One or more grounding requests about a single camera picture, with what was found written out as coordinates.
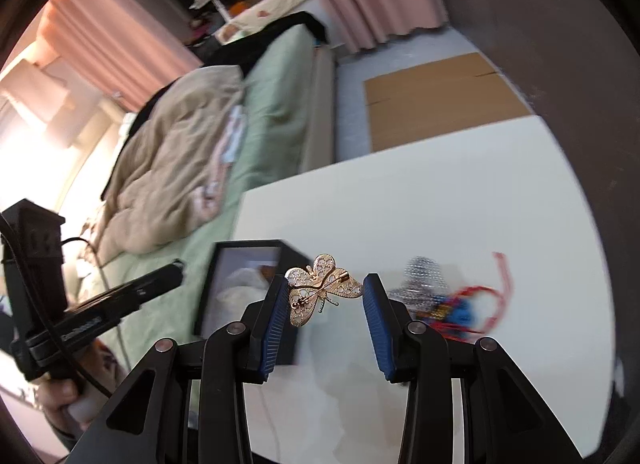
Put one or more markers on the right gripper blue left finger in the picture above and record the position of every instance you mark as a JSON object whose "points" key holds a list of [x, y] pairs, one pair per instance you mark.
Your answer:
{"points": [[185, 403]]}

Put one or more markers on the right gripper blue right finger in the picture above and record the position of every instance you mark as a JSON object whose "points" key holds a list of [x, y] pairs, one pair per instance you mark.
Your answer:
{"points": [[504, 418]]}

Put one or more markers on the gold butterfly brooch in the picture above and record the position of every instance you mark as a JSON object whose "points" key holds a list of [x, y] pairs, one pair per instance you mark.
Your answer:
{"points": [[316, 285]]}

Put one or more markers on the black jewelry box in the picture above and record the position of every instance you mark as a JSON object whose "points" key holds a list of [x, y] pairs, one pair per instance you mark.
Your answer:
{"points": [[240, 273]]}

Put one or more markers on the person's left hand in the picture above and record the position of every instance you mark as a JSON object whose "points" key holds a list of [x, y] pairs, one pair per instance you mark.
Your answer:
{"points": [[69, 411]]}

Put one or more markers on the beige blanket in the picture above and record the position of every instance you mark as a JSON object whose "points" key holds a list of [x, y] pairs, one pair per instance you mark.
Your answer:
{"points": [[169, 177]]}

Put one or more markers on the pink curtain by window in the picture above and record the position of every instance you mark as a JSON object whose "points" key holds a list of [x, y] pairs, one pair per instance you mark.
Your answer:
{"points": [[116, 45]]}

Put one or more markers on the green bed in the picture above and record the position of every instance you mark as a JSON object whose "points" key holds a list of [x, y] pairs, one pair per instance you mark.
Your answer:
{"points": [[269, 135]]}

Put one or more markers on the flattened brown cardboard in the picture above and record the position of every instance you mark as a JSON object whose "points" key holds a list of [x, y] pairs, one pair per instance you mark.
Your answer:
{"points": [[437, 98]]}

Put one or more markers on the black garment on bed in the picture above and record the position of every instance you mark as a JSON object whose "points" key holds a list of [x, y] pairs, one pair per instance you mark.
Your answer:
{"points": [[244, 53]]}

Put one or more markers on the floral patterned bedding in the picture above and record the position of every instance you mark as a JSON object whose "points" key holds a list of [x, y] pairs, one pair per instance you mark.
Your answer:
{"points": [[254, 19]]}

